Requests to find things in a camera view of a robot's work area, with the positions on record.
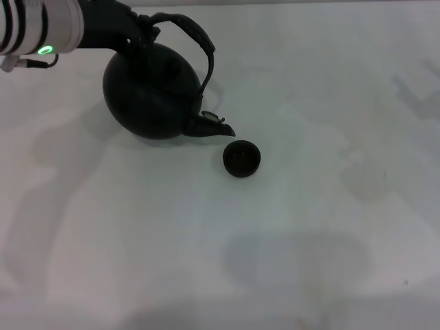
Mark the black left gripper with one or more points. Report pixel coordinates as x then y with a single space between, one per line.
103 24

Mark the black round teapot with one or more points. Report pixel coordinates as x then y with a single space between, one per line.
151 93

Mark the small dark brown teacup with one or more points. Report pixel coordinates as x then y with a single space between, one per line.
241 159

